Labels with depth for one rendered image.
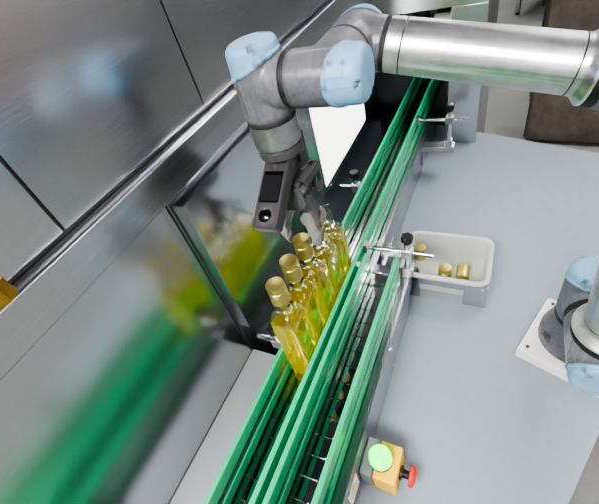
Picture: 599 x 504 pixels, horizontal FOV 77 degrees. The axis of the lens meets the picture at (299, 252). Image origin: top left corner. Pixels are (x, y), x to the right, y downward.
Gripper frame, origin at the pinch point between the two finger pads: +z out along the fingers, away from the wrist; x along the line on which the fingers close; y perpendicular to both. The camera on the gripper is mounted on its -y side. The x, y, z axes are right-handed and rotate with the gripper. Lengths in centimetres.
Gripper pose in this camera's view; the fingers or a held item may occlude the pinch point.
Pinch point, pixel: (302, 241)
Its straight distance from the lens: 72.7
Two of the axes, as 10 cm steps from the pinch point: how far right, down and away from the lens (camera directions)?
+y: 3.9, -7.1, 5.9
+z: 2.3, 7.0, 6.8
